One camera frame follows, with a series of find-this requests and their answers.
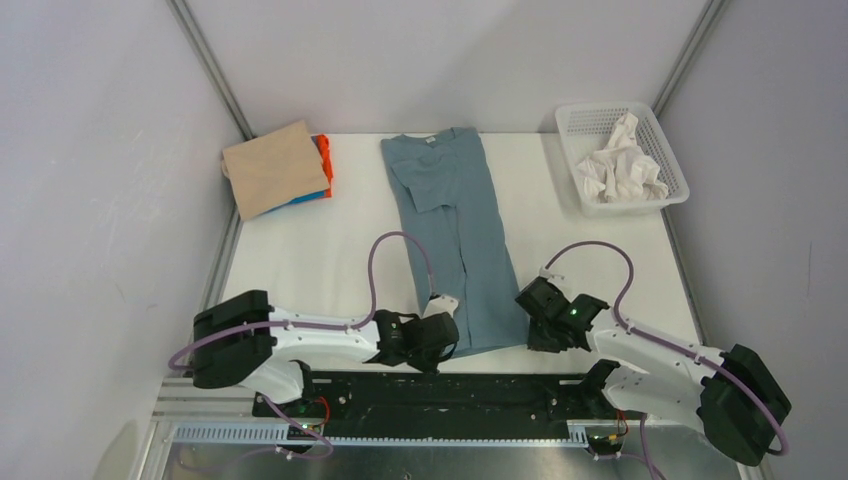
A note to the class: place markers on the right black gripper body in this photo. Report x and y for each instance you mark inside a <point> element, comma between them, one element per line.
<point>539,337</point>

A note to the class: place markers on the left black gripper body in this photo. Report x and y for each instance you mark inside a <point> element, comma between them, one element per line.
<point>423,360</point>

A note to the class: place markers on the grey-blue t-shirt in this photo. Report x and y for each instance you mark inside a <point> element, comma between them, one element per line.
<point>446,200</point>

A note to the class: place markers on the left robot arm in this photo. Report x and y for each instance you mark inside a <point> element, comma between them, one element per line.
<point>245,341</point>

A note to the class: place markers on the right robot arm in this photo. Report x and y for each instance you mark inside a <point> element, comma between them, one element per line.
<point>730,397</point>

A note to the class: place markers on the crumpled white t-shirt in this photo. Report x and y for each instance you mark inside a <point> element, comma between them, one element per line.
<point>621,172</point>

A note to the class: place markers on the folded blue t-shirt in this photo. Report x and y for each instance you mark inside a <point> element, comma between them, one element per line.
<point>304,198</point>

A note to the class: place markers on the white plastic basket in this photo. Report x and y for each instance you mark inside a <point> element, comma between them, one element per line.
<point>586,127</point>

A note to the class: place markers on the folded orange t-shirt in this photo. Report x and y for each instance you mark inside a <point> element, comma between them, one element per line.
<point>322,143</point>

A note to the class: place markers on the folded tan t-shirt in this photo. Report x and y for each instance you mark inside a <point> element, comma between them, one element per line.
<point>274,169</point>

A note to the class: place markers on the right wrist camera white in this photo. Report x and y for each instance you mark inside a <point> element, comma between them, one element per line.
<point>549,275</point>

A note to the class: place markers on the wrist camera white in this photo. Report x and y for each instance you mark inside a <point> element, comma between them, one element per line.
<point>440,304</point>
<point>549,275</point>

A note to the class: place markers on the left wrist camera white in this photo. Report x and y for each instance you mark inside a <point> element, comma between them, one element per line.
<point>440,304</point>

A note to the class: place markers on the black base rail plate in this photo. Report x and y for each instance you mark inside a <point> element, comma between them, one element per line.
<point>452,406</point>

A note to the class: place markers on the aluminium frame rail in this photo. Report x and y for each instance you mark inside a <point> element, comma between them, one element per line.
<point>235,433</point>

